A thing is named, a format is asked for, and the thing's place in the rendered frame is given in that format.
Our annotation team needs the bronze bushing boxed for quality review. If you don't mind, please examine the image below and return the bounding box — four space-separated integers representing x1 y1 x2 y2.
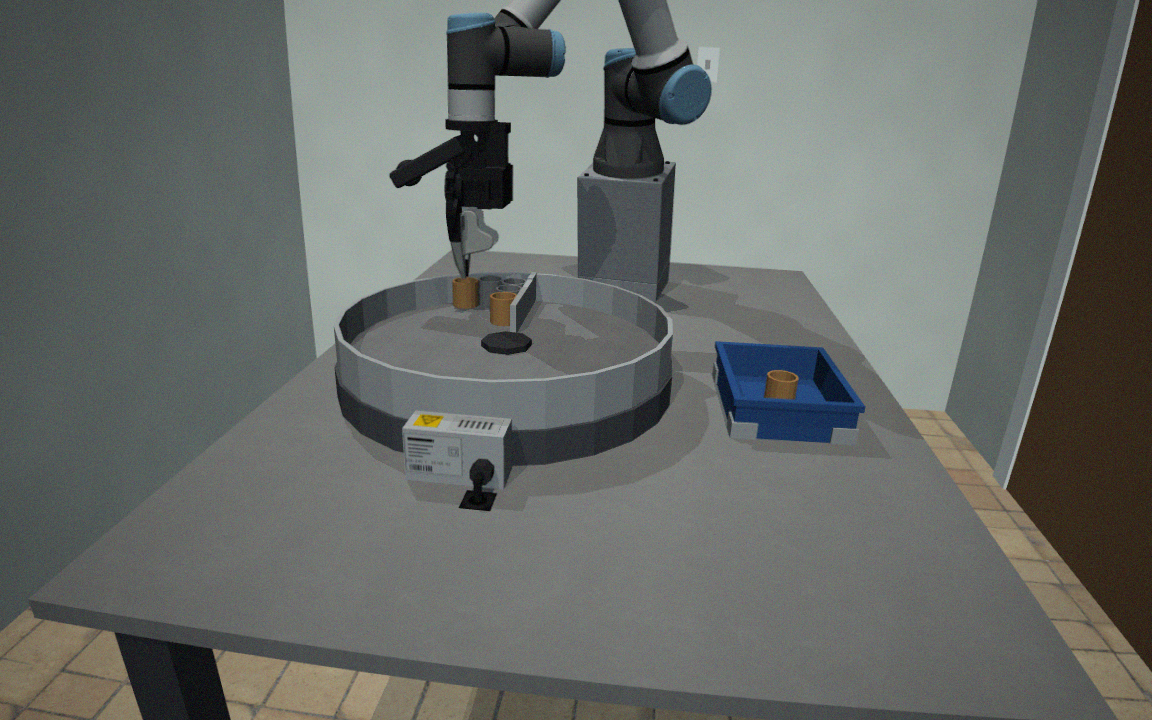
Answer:
490 291 517 326
764 370 799 399
452 276 479 309

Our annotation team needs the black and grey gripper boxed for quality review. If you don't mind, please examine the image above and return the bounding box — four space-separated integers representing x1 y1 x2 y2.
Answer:
445 119 513 279

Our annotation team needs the blue plastic crate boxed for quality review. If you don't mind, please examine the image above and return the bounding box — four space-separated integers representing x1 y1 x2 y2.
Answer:
712 341 865 446

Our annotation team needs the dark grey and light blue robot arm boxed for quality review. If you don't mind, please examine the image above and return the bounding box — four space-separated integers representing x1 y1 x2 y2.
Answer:
389 0 712 188

